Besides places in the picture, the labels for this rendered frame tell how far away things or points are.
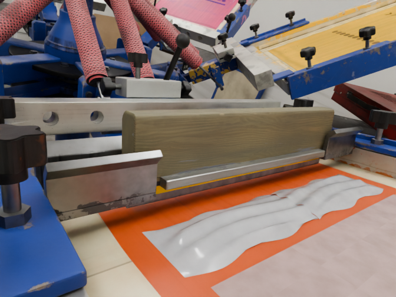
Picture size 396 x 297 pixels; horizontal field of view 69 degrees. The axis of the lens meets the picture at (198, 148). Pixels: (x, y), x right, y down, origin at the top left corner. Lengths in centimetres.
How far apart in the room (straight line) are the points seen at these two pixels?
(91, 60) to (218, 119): 45
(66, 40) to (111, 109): 55
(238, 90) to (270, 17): 75
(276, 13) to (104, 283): 290
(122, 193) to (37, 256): 11
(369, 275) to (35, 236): 25
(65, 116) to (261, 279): 36
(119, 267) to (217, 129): 17
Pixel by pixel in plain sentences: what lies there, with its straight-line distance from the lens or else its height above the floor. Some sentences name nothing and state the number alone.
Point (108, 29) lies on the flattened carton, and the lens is 461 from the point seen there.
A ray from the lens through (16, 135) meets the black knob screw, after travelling 19.
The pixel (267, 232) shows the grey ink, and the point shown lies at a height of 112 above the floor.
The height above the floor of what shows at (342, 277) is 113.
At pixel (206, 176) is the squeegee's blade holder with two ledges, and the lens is 32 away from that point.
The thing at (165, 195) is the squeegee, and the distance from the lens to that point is 32.
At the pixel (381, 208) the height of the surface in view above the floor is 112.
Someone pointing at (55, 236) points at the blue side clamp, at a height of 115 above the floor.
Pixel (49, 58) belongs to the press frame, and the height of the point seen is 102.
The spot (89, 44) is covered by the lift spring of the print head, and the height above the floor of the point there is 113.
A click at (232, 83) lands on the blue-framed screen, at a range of 319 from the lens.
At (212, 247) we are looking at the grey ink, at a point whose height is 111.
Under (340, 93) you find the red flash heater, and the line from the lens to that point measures 150.
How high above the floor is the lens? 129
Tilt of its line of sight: 27 degrees down
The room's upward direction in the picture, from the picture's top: 16 degrees clockwise
